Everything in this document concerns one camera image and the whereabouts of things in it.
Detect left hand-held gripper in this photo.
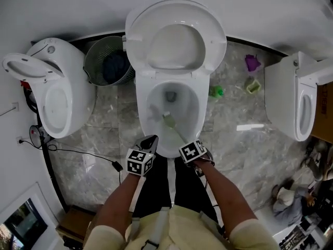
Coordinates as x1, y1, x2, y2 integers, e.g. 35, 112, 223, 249
125, 135, 159, 177

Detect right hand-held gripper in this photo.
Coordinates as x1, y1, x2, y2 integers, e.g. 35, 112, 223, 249
178, 139, 215, 177

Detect light green toilet brush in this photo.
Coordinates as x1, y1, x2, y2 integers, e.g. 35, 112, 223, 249
161, 110, 189, 144

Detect white toilet with round seat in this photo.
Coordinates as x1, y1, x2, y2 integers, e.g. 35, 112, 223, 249
124, 0, 227, 159

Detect person's left forearm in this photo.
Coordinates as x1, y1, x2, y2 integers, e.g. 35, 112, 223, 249
96, 172, 143, 238

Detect person's right forearm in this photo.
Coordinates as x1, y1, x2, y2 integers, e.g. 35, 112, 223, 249
200, 160, 258, 235

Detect light green brush holder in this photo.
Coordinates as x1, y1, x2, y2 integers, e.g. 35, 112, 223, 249
244, 77, 262, 95

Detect white egg-shaped toilet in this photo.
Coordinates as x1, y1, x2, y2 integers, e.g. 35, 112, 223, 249
1, 37, 96, 140

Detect white toilet with flat lid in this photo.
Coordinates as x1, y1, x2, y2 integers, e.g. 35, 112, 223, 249
264, 51, 333, 142

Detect person's black trousers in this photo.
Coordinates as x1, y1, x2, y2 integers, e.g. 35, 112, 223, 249
132, 152, 219, 223

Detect green plastic bottle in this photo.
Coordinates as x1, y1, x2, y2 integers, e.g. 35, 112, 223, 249
209, 85, 225, 98

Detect dark blue cloth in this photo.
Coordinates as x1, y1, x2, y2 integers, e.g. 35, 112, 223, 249
103, 53, 131, 84

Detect person's cream top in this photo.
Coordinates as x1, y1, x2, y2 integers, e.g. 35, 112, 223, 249
83, 204, 280, 250

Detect green slatted plastic basket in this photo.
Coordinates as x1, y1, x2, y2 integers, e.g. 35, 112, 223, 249
83, 36, 136, 87

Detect purple cloth item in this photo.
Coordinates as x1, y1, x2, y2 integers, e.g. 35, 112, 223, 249
244, 54, 262, 72

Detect brown cardboard box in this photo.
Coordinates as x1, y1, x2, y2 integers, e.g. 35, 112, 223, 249
56, 204, 104, 247

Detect small black fan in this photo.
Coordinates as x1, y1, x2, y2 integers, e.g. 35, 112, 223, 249
29, 124, 52, 150

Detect black and white prints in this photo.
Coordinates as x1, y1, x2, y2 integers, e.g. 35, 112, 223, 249
278, 215, 333, 250

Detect large printed cardboard box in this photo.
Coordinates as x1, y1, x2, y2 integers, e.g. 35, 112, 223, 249
311, 83, 333, 144

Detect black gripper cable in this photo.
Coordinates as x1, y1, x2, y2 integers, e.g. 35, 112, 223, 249
202, 176, 227, 234

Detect black power adapter with cable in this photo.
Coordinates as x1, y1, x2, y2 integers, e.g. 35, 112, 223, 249
19, 138, 124, 186

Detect grey harness strap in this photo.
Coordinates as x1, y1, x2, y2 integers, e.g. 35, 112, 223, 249
140, 206, 170, 250

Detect black hose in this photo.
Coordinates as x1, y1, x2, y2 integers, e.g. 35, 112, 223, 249
22, 86, 40, 114

